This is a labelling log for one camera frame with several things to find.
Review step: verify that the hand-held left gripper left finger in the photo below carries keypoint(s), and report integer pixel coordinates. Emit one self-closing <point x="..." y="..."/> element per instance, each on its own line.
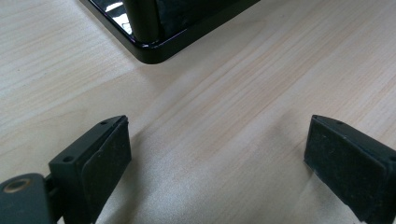
<point x="93" y="174"/>

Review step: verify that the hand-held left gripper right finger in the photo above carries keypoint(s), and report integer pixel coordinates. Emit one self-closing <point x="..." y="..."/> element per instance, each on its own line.
<point x="351" y="168"/>

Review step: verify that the red and black shoe rack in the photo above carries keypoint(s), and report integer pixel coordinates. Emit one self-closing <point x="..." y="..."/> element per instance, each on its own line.
<point x="146" y="28"/>

